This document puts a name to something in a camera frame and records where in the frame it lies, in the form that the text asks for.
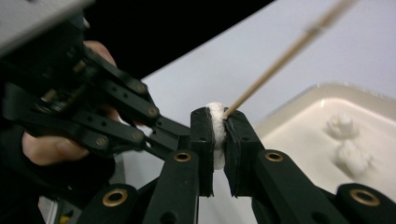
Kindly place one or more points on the white rectangular tray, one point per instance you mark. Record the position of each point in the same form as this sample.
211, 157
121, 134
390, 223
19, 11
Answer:
295, 137

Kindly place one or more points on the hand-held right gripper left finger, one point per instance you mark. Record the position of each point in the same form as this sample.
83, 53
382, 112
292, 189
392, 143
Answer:
201, 146

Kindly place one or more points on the white marshmallow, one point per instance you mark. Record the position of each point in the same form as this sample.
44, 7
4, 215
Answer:
219, 132
353, 158
342, 126

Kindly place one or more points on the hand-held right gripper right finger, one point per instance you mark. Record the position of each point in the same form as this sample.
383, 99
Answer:
243, 149

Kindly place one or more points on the wooden skewer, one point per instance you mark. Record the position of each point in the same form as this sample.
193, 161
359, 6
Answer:
280, 65

